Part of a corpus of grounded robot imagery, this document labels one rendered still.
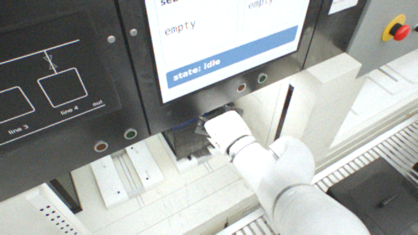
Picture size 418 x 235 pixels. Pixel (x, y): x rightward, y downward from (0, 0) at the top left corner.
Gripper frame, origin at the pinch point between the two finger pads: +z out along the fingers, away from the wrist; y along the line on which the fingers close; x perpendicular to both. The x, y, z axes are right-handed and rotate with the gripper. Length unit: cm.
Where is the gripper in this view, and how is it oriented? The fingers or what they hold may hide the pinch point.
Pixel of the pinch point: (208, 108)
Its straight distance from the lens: 83.9
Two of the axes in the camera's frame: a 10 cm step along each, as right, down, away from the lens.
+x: 0.0, -6.4, -7.7
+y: 8.5, -4.0, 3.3
